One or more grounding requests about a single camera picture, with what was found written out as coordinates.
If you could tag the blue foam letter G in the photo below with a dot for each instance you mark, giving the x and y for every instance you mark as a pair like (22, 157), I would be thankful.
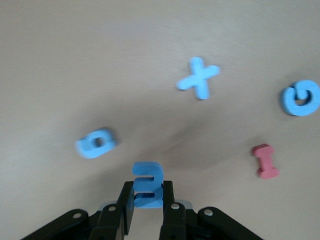
(287, 102)

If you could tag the blue foam letter E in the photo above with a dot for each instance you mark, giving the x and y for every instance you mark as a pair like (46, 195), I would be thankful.
(147, 172)

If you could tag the brown table cover sheet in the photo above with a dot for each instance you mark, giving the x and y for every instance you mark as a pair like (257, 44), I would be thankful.
(75, 62)

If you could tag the red foam letter I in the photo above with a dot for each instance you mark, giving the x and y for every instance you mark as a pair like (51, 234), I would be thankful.
(266, 162)

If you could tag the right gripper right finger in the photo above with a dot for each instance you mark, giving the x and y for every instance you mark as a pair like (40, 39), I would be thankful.
(180, 225)

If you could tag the blue foam digit 6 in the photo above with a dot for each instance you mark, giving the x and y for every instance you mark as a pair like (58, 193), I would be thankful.
(85, 150)

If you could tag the blue foam letter X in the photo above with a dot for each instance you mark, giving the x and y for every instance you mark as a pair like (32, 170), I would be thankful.
(198, 78)

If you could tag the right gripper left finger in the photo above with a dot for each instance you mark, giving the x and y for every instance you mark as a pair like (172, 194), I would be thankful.
(107, 225)

